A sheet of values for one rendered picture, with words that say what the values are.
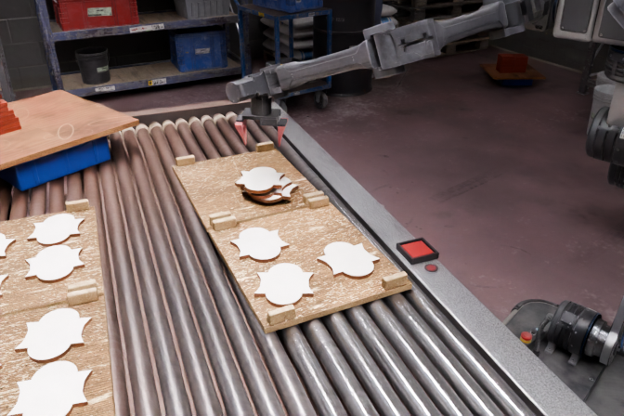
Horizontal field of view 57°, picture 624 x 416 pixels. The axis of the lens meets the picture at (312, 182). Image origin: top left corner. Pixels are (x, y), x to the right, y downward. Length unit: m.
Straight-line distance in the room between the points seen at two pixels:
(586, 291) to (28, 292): 2.47
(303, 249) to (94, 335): 0.51
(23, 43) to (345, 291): 5.19
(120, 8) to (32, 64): 1.16
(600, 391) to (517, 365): 1.05
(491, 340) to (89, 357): 0.77
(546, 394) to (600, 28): 0.89
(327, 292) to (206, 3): 4.67
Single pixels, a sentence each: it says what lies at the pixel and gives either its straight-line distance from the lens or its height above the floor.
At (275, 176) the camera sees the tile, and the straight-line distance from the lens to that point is 1.62.
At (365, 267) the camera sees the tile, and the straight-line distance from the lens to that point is 1.32.
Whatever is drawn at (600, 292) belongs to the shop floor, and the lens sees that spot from 3.10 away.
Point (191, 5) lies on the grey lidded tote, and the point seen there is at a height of 0.77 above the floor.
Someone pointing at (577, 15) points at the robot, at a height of 1.44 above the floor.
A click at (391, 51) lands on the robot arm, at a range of 1.22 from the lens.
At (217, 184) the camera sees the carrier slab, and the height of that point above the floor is 0.94.
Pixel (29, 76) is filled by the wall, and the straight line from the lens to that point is 6.21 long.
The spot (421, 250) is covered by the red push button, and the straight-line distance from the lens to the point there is 1.43.
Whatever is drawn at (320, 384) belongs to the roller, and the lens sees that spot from 1.09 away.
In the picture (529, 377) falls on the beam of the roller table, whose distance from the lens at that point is 1.18.
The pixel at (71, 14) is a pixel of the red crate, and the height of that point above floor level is 0.78.
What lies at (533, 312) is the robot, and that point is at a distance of 2.45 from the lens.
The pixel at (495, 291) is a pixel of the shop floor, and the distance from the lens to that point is 2.93.
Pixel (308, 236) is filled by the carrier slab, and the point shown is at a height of 0.94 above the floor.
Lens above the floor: 1.71
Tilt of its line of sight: 27 degrees down
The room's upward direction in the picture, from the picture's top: straight up
